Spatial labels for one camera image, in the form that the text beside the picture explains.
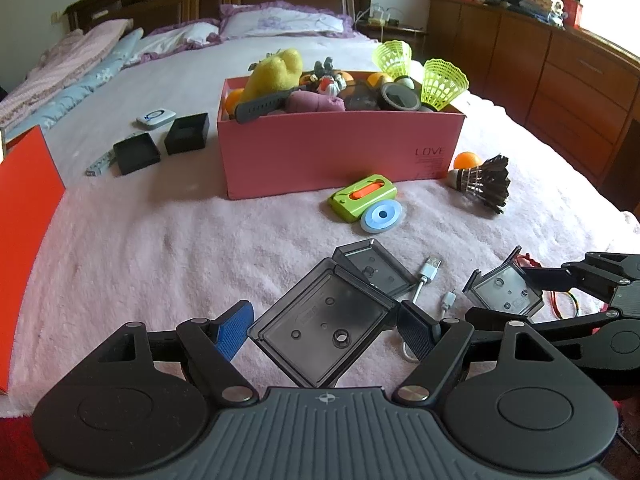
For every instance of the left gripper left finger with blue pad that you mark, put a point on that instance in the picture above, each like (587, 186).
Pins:
(209, 348)

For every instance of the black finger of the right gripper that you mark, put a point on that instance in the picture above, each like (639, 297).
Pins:
(604, 345)

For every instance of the left gripper right finger with dark pad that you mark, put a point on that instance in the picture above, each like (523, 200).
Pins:
(440, 347)

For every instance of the large clear dark plastic case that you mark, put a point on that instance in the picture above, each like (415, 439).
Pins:
(323, 324)

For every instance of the green orange utility knife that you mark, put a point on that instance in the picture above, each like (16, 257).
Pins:
(351, 202)

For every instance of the robot action figure toy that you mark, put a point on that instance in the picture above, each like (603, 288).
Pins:
(325, 79)

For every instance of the blue round tape measure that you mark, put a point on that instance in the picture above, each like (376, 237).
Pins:
(382, 216)

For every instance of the black feather shuttlecock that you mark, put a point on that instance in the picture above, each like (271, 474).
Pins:
(487, 183)

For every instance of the orange ping pong ball outside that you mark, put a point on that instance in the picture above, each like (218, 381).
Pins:
(466, 160)

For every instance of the pink cardboard box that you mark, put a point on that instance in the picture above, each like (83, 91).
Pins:
(265, 151)

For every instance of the black small box lid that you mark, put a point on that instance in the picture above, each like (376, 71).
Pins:
(136, 153)

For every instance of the black small box base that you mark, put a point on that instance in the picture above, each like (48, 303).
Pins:
(188, 133)

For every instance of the white square device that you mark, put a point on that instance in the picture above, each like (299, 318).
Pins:
(156, 118)

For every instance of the purple plush toy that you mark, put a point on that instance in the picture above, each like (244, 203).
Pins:
(303, 101)

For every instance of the black round tape roll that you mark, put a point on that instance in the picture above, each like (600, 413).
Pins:
(398, 97)

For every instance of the orange red box lid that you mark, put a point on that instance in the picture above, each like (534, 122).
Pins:
(31, 189)

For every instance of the wooden dresser cabinet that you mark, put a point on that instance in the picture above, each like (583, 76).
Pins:
(567, 88)

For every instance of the yellow-green plastic shuttlecock right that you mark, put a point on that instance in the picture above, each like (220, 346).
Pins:
(442, 83)

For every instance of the yellow-green plastic shuttlecock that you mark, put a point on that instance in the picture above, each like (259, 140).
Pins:
(394, 58)
(442, 83)

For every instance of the yellow plush toy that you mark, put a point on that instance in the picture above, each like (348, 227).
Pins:
(277, 72)

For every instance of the orange ping pong ball in box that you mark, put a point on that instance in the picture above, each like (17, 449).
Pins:
(376, 80)

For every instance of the yellow-green plastic shuttlecock left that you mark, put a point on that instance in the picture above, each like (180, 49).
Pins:
(394, 58)

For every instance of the purple frilled pillow left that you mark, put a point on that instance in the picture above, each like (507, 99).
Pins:
(193, 36)

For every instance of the purple frilled pillow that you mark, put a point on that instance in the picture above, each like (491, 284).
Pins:
(193, 36)
(280, 18)

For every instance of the light blue folded quilt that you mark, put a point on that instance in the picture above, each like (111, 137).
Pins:
(65, 100)

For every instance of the wooden nightstand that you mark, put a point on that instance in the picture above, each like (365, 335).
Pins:
(414, 37)

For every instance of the purple frilled pillow right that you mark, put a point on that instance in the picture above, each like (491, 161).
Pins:
(280, 18)

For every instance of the pink folded quilt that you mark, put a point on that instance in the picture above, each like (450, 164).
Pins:
(66, 62)

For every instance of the white chargers on nightstand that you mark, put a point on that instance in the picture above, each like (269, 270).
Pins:
(383, 15)

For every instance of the red box on dresser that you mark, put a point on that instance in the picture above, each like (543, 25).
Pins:
(572, 13)

